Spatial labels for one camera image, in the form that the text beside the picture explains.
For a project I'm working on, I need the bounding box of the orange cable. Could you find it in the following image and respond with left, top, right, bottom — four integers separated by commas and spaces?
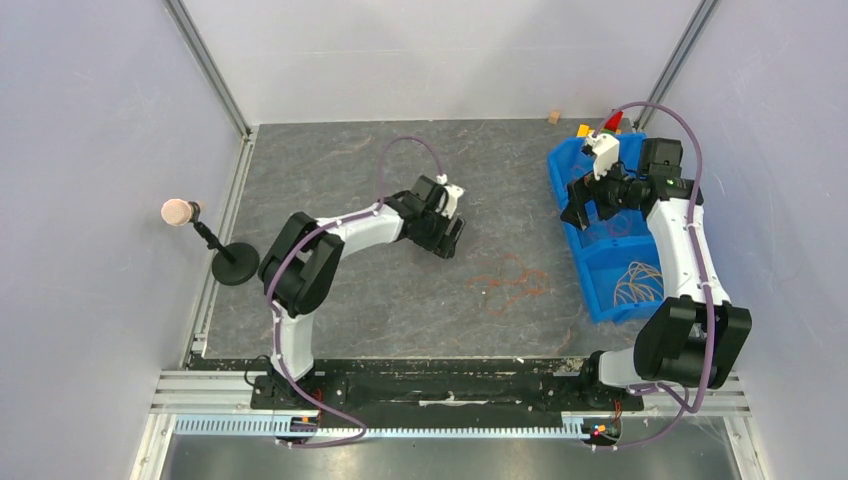
466, 254, 551, 316

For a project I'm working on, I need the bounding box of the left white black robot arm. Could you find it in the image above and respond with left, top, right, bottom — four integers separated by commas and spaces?
251, 175, 466, 409

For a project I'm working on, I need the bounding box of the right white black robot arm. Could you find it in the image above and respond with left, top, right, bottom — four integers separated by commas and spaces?
561, 133, 752, 408

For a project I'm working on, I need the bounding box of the yellow toy block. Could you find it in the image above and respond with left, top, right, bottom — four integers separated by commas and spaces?
575, 124, 594, 138

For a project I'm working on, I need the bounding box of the blue plastic bin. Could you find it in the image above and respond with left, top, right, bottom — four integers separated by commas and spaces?
547, 133, 663, 324

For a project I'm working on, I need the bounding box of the red toy block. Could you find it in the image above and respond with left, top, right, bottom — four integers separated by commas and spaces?
604, 111, 623, 133

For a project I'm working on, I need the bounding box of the pink microphone on stand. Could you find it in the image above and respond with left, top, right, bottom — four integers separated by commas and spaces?
160, 198, 259, 286

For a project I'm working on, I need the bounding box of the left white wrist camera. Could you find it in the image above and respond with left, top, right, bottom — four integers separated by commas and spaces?
436, 174, 465, 219

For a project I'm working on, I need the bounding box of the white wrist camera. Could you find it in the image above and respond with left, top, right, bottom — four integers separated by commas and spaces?
581, 132, 620, 181
436, 174, 465, 219

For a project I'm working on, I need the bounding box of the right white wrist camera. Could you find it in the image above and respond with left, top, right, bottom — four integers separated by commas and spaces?
581, 132, 620, 181

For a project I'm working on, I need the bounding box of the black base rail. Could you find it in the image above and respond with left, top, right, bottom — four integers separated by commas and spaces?
184, 356, 645, 432

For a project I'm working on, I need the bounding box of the right aluminium corner post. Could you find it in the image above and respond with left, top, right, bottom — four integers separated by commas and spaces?
647, 0, 722, 104

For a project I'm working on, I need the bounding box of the aluminium corner post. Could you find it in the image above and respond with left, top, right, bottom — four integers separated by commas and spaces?
647, 0, 722, 104
163, 0, 252, 139

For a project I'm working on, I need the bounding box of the white toothed cable duct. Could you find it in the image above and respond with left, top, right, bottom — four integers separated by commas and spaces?
173, 414, 590, 440

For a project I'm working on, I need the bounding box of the left aluminium corner post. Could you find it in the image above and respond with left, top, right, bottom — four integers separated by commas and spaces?
163, 0, 252, 139

